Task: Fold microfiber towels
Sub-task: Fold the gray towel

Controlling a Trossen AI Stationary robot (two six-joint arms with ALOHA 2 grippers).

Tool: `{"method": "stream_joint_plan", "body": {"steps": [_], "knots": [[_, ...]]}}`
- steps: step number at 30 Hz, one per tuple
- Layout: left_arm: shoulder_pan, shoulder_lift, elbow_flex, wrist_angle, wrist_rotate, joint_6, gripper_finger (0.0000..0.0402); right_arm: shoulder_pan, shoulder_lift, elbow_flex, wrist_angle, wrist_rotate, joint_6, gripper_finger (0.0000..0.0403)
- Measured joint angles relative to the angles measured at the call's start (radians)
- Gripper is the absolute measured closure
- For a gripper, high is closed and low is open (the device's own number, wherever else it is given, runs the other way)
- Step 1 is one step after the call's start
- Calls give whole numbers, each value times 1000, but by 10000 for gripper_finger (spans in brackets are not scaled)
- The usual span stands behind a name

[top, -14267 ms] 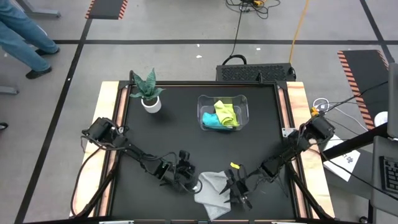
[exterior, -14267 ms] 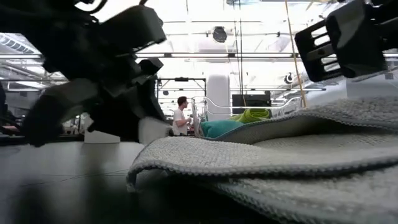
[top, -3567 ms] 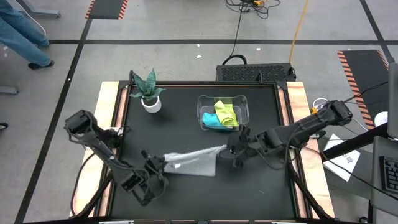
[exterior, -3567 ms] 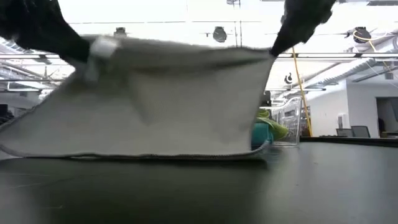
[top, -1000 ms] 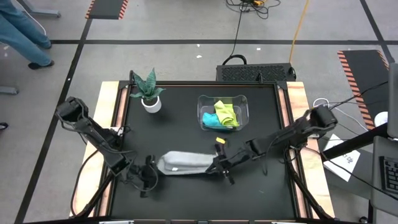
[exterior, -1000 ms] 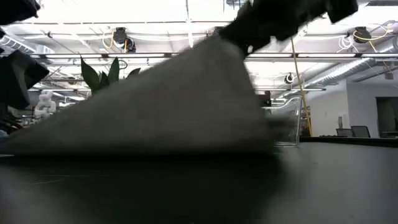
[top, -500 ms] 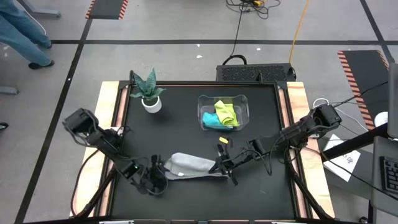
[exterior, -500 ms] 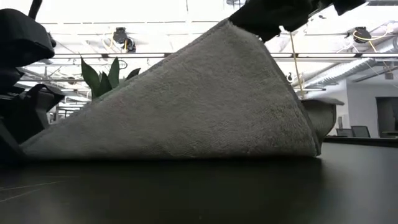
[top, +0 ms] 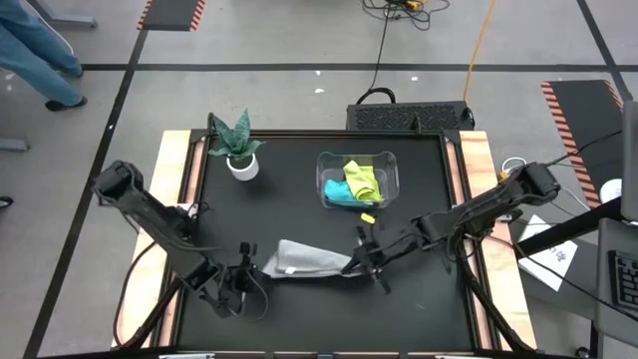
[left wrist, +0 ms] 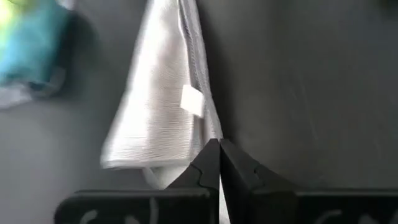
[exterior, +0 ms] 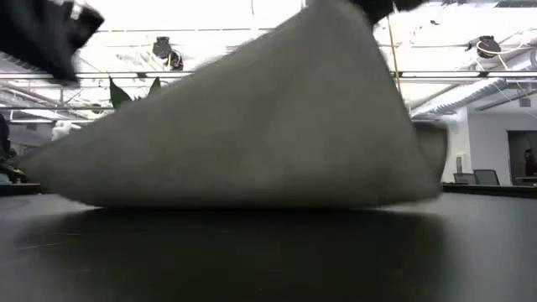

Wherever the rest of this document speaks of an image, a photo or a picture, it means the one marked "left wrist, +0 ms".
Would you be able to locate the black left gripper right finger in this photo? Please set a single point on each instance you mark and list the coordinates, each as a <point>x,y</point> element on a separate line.
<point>245,180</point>

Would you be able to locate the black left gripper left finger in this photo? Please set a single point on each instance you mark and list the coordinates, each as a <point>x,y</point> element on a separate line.
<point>206,168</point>

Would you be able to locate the grey microfiber towel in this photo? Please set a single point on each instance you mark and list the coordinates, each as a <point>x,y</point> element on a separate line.
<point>155,109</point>

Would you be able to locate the clear plastic bin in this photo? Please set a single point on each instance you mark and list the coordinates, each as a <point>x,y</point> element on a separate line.
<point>59,77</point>

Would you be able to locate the teal microfiber towel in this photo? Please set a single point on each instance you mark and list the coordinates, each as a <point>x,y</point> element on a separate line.
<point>31,53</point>

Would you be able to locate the yellow-green microfiber towel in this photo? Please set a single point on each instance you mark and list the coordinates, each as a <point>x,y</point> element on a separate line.
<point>12,7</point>

